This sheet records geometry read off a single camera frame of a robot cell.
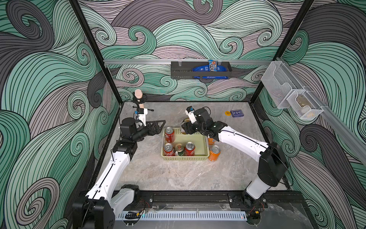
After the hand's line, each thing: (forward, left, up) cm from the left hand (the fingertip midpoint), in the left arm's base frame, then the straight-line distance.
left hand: (160, 120), depth 75 cm
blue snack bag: (+37, -28, +9) cm, 47 cm away
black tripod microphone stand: (+19, +15, -4) cm, 25 cm away
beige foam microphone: (+20, +16, +1) cm, 25 cm away
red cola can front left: (-9, -4, -16) cm, 19 cm away
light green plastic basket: (+1, -25, -25) cm, 36 cm away
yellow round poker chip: (+28, -50, -27) cm, 63 cm away
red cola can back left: (+1, -4, -16) cm, 17 cm away
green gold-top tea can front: (-10, -11, -16) cm, 21 cm away
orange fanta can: (-9, -32, -17) cm, 37 cm away
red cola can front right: (-9, -17, -16) cm, 25 cm away
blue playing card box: (+26, -56, -24) cm, 67 cm away
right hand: (+5, -16, -9) cm, 19 cm away
